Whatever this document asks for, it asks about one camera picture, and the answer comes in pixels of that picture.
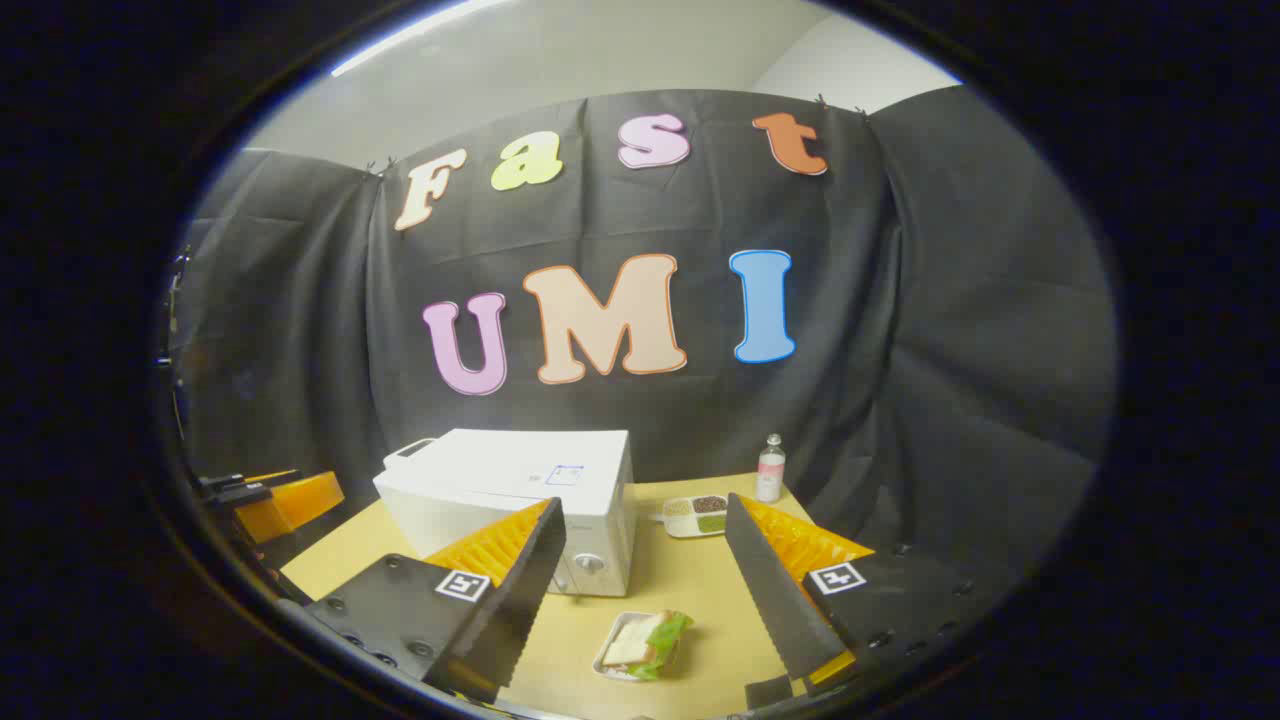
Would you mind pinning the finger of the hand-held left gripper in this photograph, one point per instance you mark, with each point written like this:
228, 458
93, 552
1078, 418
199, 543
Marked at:
295, 505

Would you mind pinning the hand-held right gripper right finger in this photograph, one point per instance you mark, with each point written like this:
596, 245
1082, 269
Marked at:
775, 600

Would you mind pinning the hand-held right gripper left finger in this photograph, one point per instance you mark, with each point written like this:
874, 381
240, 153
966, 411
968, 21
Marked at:
520, 600

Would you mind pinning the sandwich with green lettuce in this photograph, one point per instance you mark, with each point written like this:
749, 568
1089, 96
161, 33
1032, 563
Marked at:
640, 640

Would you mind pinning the white microwave oven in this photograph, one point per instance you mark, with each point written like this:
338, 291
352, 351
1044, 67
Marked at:
500, 470

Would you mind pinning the white rectangular tray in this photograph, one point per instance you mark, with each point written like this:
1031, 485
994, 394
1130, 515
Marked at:
604, 664

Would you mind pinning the small clear bottle pink label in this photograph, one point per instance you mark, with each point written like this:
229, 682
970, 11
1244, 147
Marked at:
771, 480

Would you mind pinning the white divided dish with grains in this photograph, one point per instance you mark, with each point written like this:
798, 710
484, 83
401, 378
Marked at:
683, 508

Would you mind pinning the black backdrop cloth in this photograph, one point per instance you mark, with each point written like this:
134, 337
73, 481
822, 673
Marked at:
850, 400

